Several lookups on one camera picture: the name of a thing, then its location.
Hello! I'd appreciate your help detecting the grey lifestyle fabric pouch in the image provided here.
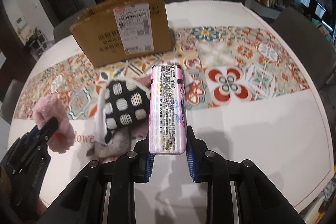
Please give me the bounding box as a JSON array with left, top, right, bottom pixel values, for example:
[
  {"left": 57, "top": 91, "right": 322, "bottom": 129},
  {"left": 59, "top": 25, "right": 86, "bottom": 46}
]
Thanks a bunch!
[{"left": 86, "top": 127, "right": 131, "bottom": 163}]

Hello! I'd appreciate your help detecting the mauve pink towel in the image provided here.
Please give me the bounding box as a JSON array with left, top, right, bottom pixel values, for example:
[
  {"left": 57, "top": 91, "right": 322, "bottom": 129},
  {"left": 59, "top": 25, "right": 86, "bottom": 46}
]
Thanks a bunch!
[{"left": 131, "top": 75, "right": 151, "bottom": 138}]

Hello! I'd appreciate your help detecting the pink tissue pack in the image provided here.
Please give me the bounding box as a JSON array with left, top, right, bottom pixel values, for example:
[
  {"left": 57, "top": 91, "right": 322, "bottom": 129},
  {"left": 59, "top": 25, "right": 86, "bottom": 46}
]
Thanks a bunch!
[{"left": 149, "top": 64, "right": 187, "bottom": 155}]

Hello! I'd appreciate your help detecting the black white checkered pouch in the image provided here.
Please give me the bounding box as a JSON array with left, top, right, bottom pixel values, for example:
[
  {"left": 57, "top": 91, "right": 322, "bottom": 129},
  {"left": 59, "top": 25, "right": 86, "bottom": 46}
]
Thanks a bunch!
[{"left": 94, "top": 77, "right": 150, "bottom": 144}]

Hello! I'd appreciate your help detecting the pink fluffy scrunchie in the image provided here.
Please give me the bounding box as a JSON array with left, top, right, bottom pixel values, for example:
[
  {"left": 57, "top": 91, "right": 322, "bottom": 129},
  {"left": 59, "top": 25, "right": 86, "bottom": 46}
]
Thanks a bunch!
[{"left": 32, "top": 94, "right": 75, "bottom": 154}]

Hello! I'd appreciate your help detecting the grey chair left side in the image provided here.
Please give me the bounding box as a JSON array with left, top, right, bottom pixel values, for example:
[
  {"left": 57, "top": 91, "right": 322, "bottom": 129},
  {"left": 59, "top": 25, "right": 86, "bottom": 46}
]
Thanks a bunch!
[{"left": 1, "top": 80, "right": 24, "bottom": 124}]

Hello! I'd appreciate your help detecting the patterned tile tablecloth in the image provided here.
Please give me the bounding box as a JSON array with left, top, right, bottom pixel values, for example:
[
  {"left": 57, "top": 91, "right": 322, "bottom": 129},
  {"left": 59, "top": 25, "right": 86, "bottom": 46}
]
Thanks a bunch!
[{"left": 9, "top": 1, "right": 335, "bottom": 211}]

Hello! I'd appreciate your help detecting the white shelf rack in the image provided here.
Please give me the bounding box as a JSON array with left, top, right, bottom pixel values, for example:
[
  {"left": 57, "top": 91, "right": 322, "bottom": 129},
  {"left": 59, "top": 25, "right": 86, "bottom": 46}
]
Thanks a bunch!
[{"left": 25, "top": 28, "right": 55, "bottom": 61}]

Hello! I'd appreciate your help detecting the brown cardboard box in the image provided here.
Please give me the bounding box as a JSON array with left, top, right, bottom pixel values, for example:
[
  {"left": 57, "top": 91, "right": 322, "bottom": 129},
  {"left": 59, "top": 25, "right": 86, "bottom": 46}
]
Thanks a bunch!
[{"left": 70, "top": 0, "right": 173, "bottom": 67}]

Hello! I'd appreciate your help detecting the grey chair back left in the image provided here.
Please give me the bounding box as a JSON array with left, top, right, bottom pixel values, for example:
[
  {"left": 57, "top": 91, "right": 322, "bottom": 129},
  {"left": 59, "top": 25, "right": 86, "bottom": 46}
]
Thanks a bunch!
[{"left": 53, "top": 8, "right": 88, "bottom": 43}]

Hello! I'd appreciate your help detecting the grey chair right side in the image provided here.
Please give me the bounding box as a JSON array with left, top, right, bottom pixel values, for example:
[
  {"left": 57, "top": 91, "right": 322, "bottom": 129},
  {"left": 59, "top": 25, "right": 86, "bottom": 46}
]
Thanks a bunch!
[{"left": 272, "top": 7, "right": 335, "bottom": 90}]

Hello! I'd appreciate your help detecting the white tv cabinet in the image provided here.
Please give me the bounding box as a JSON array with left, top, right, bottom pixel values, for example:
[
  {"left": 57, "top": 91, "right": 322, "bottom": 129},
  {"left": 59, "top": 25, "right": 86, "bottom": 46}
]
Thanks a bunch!
[{"left": 251, "top": 0, "right": 281, "bottom": 20}]

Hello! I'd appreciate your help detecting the white intercom wall panel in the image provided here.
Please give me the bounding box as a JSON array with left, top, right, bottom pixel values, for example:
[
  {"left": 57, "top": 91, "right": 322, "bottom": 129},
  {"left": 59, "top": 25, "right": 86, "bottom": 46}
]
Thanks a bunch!
[{"left": 16, "top": 16, "right": 27, "bottom": 30}]

